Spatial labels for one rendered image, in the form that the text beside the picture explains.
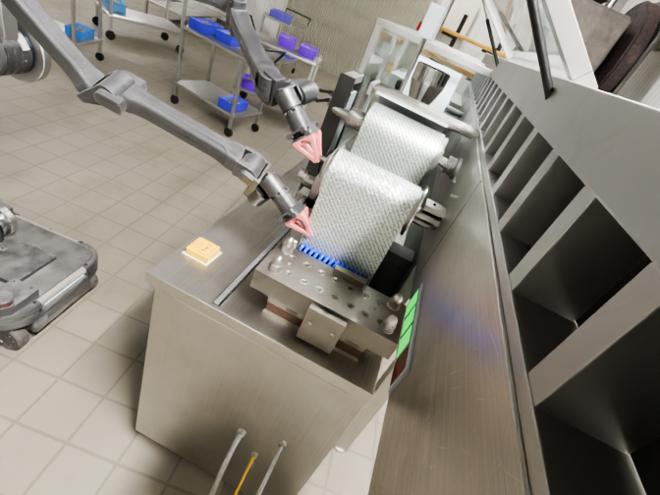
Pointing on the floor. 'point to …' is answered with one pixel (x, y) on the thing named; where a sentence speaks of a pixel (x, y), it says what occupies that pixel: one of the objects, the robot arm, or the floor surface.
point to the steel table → (187, 9)
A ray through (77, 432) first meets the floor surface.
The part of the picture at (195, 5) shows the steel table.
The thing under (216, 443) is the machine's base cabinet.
